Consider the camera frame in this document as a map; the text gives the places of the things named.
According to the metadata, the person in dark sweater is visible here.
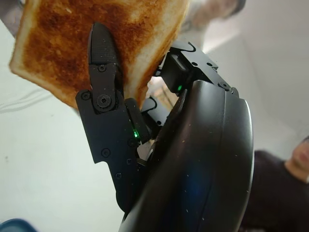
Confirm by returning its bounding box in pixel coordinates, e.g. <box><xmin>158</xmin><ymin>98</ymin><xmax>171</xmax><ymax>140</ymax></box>
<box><xmin>241</xmin><ymin>134</ymin><xmax>309</xmax><ymax>232</ymax></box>

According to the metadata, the dark blue plastic tray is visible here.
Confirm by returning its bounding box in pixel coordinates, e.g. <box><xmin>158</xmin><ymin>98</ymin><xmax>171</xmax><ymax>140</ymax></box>
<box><xmin>0</xmin><ymin>218</ymin><xmax>33</xmax><ymax>232</ymax></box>

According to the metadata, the person in beige jacket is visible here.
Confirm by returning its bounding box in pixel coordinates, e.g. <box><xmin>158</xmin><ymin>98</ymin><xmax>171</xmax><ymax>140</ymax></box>
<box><xmin>180</xmin><ymin>0</ymin><xmax>249</xmax><ymax>42</ymax></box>

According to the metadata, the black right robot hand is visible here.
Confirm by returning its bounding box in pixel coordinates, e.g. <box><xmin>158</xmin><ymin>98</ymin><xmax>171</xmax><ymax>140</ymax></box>
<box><xmin>75</xmin><ymin>21</ymin><xmax>254</xmax><ymax>232</ymax></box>

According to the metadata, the browned toast slice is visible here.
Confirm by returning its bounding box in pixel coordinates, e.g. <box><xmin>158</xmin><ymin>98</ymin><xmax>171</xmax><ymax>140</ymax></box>
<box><xmin>9</xmin><ymin>0</ymin><xmax>189</xmax><ymax>111</ymax></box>

